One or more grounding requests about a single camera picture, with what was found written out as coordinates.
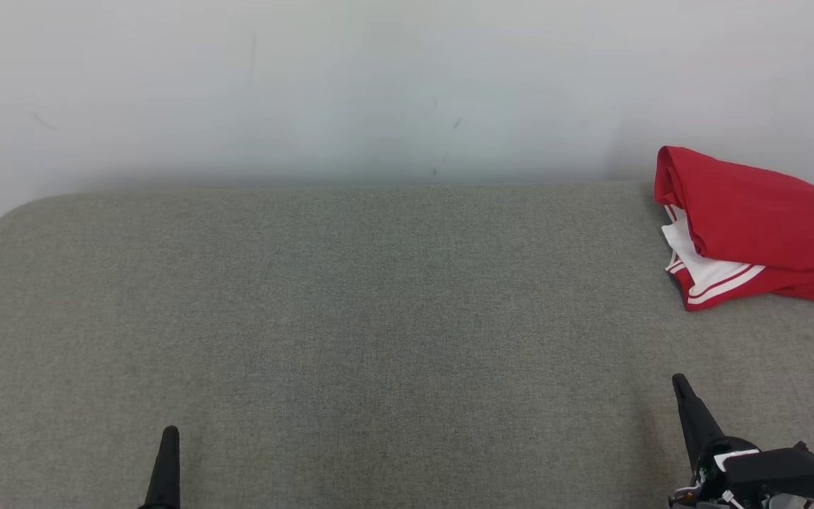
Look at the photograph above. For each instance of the red jersey with white sleeves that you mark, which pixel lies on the red jersey with white sleeves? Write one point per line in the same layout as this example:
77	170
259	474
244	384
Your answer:
753	212

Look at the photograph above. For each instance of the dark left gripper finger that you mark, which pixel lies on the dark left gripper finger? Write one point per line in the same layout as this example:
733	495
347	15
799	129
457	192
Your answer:
165	474

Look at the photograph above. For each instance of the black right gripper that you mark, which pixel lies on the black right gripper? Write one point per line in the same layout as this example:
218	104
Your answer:
781	474

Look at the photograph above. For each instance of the grey fabric sofa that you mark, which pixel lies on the grey fabric sofa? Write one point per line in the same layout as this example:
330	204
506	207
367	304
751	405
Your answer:
379	339

